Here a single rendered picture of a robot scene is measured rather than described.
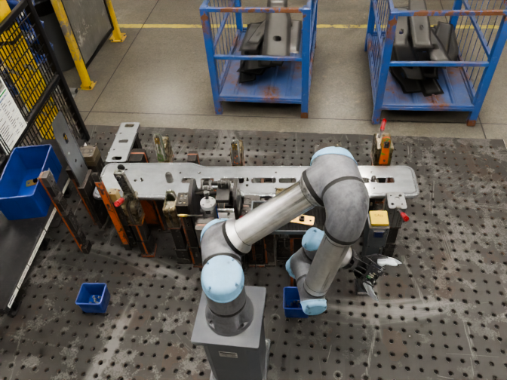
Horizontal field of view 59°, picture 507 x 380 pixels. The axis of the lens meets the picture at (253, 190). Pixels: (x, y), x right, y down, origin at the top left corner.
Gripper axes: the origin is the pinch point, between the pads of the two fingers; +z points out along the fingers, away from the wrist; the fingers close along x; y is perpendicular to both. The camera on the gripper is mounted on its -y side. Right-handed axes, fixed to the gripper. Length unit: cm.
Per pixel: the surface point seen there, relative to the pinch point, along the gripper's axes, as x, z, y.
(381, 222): 15.8, -11.8, -4.2
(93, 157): -24, -107, -81
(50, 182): -36, -115, -55
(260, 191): 2, -41, -48
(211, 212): -14, -57, -37
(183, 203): -16, -68, -37
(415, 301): -3.5, 31.0, -21.7
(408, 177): 39, 8, -37
